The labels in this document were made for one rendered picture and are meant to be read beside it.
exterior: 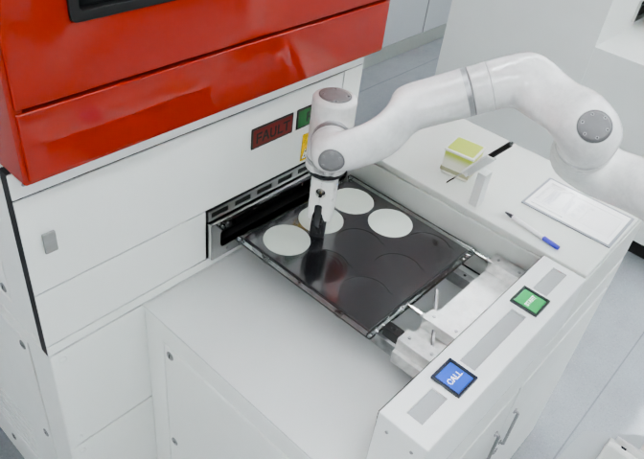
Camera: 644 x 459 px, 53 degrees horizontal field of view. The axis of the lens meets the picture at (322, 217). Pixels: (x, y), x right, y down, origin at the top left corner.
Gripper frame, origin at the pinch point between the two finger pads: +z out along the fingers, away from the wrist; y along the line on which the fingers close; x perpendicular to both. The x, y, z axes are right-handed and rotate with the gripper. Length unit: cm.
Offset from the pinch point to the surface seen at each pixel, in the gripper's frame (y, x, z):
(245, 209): -1.0, 15.7, -2.0
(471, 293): -6.9, -33.8, 4.0
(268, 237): -3.7, 9.8, 2.0
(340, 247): -2.6, -5.6, 2.1
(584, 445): -34, -55, 10
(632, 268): 127, -129, 92
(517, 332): -23.4, -39.8, -4.0
